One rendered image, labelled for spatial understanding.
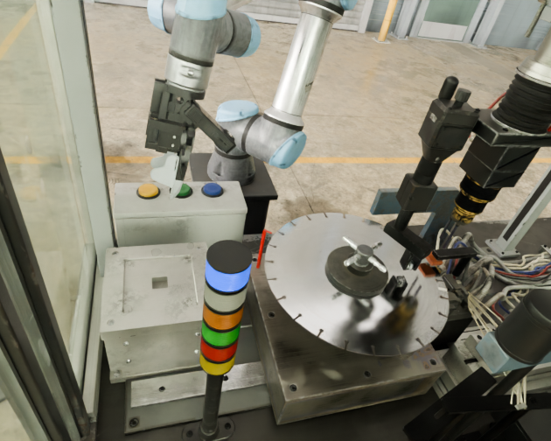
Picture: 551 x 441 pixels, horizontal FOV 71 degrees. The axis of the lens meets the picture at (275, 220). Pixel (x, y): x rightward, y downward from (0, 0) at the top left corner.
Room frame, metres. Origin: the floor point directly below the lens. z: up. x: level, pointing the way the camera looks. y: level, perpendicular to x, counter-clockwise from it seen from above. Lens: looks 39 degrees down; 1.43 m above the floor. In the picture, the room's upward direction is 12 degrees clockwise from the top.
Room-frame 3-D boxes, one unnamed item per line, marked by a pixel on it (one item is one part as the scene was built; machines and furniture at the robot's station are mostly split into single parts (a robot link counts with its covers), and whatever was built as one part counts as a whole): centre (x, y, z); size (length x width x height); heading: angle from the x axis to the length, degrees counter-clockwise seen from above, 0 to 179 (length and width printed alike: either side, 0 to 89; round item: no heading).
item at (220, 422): (0.27, 0.04, 0.76); 0.09 x 0.03 x 0.03; 112
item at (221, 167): (1.03, 0.17, 0.80); 0.15 x 0.15 x 0.10
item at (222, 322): (0.27, 0.04, 1.08); 0.05 x 0.04 x 0.03; 22
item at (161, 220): (0.68, 0.22, 0.82); 0.28 x 0.11 x 0.15; 112
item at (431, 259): (0.57, -0.34, 0.95); 0.10 x 0.03 x 0.07; 112
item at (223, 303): (0.27, 0.04, 1.11); 0.05 x 0.04 x 0.03; 22
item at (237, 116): (1.03, 0.16, 0.91); 0.13 x 0.12 x 0.14; 66
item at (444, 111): (0.55, -0.22, 1.17); 0.06 x 0.05 x 0.20; 103
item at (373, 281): (0.50, -0.16, 0.96); 0.11 x 0.11 x 0.03
